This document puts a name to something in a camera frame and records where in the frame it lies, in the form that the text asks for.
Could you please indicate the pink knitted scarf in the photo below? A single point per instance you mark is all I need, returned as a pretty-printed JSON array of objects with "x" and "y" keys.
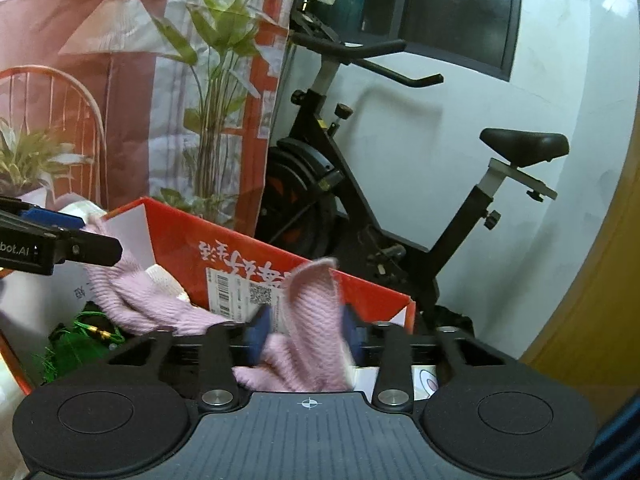
[{"x": 312, "y": 330}]

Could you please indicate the dark framed window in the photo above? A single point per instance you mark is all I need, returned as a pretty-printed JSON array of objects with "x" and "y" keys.
[{"x": 450, "y": 10}]

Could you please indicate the wooden door panel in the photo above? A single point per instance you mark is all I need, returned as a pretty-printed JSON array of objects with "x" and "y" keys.
[{"x": 600, "y": 285}]

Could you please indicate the printed backdrop cloth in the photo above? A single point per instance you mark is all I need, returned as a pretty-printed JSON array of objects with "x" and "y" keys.
[{"x": 100, "y": 85}]

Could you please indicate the black bag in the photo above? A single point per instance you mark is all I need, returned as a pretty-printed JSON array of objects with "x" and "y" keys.
[{"x": 452, "y": 320}]

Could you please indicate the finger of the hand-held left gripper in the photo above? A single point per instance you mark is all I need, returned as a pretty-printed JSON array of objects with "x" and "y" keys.
[
  {"x": 90, "y": 249},
  {"x": 52, "y": 218}
]

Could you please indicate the green tassel ornament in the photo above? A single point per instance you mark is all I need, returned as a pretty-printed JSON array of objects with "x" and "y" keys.
[{"x": 75, "y": 347}]

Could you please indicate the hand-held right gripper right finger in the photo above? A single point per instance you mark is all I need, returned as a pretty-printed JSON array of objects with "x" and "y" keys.
[{"x": 394, "y": 360}]

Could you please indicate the red strawberry print box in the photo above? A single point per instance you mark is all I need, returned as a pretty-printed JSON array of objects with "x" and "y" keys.
[{"x": 180, "y": 245}]

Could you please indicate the green checked rabbit tablecloth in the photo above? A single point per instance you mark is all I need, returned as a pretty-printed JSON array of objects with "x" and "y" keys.
[{"x": 425, "y": 382}]

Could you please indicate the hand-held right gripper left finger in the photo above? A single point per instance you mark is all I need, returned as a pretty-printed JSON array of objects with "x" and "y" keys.
[{"x": 217, "y": 360}]

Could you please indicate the black exercise bike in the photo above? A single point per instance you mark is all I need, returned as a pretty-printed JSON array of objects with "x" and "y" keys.
[{"x": 325, "y": 185}]

